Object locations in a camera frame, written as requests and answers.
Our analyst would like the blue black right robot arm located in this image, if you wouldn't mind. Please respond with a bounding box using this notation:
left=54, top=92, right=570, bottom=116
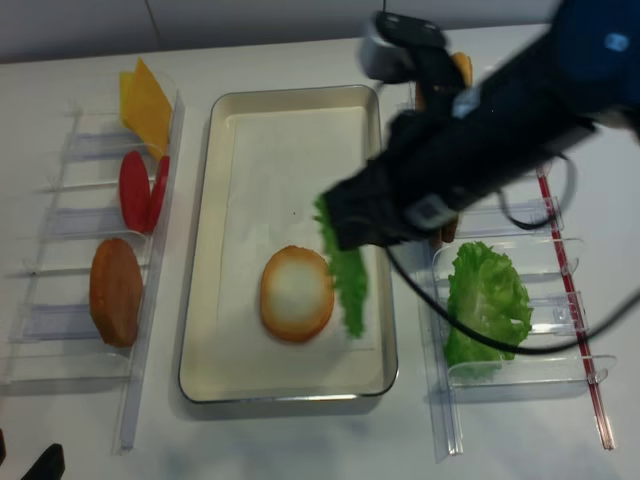
left=323, top=1, right=639, bottom=250

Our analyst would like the bread slice behind arm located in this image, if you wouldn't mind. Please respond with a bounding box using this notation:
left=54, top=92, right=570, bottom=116
left=451, top=52, right=473, bottom=87

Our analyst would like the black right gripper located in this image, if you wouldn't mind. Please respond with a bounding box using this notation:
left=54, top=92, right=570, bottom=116
left=321, top=110, right=491, bottom=250

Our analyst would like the black cable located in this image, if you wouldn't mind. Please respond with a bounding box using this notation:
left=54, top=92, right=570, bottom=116
left=384, top=154, right=640, bottom=356

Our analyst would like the clear acrylic rack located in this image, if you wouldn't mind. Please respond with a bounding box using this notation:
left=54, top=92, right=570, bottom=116
left=401, top=168, right=616, bottom=460
left=1, top=72, right=171, bottom=454

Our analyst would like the white paper tray liner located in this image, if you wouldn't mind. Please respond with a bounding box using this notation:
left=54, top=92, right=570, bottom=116
left=215, top=106, right=380, bottom=356

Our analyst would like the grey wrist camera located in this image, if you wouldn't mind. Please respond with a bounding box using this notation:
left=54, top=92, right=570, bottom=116
left=358, top=11, right=447, bottom=84

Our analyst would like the green lettuce leaf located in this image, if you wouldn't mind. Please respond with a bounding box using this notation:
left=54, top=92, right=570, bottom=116
left=314, top=196, right=368, bottom=339
left=447, top=241, right=533, bottom=346

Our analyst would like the green lettuce leaf in rack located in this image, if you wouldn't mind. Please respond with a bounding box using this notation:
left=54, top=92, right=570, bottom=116
left=447, top=241, right=533, bottom=346

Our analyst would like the clear acrylic left rack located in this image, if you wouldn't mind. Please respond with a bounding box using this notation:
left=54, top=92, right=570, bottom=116
left=1, top=72, right=171, bottom=454

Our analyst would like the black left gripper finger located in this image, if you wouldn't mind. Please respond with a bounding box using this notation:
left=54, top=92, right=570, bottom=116
left=22, top=443, right=65, bottom=480

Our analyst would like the clear acrylic right rack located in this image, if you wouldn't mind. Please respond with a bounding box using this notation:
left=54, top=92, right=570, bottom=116
left=401, top=168, right=616, bottom=460

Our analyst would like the red tomato slice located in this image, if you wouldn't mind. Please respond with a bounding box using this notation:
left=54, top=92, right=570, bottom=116
left=145, top=155, right=170, bottom=233
left=118, top=150, right=150, bottom=233

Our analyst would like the upright brown bread slice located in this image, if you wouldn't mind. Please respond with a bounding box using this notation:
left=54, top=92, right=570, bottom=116
left=89, top=238, right=143, bottom=348

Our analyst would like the cream rectangular tray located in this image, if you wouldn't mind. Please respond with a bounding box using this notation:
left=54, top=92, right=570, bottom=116
left=178, top=85, right=398, bottom=404

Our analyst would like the orange cheese slice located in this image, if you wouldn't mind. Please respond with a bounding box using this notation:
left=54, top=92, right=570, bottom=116
left=119, top=58, right=173, bottom=161

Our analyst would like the round bread slice on tray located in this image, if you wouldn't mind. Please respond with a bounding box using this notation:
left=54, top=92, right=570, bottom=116
left=259, top=245, right=334, bottom=343

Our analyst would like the brown meat patty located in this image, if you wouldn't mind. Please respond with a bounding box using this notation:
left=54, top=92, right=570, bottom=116
left=431, top=218, right=458, bottom=248

